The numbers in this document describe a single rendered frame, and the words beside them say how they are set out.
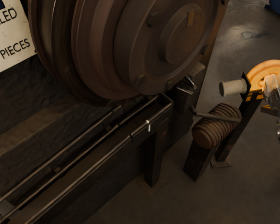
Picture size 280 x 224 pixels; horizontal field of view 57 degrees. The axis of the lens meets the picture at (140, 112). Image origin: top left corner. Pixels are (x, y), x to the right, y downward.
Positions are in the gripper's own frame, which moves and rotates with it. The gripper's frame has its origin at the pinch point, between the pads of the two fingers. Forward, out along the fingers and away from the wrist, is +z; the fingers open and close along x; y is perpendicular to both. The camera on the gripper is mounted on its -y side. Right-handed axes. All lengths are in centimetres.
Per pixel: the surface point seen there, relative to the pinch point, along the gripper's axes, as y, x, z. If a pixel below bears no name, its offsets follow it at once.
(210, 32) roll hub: 38, 36, -6
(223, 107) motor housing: -19.3, 12.1, -5.1
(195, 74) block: 7.6, 30.7, -0.9
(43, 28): 50, 69, -11
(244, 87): -2.7, 9.3, -3.5
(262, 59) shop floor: -91, -60, 56
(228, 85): -3.0, 15.1, -1.6
